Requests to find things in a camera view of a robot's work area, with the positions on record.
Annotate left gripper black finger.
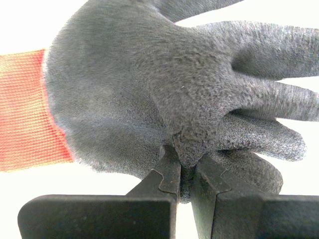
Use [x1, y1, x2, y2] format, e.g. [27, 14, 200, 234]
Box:
[190, 153, 319, 239]
[17, 144, 182, 239]

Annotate grey glove with orange cuff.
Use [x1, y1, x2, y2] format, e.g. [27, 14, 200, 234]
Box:
[0, 0, 319, 204]

